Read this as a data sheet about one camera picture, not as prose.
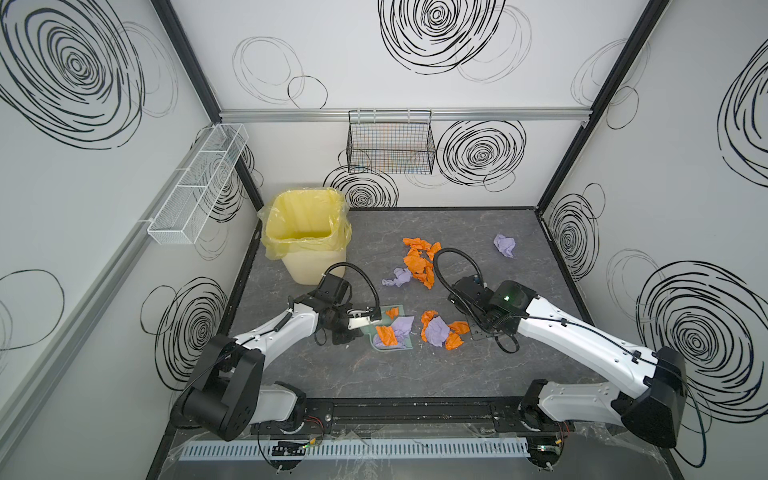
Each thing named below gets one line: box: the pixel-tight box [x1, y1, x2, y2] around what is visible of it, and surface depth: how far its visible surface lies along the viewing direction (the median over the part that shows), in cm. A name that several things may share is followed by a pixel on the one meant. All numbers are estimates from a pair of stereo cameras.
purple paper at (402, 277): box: [382, 267, 412, 287], surface depth 98 cm
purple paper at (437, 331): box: [426, 316, 450, 347], surface depth 88 cm
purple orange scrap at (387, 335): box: [376, 326, 398, 347], surface depth 85 cm
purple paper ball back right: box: [493, 234, 517, 259], surface depth 108 cm
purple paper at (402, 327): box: [373, 316, 415, 348], surface depth 86 cm
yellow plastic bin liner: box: [257, 188, 353, 261], surface depth 88 cm
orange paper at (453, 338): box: [420, 311, 471, 351], surface depth 88 cm
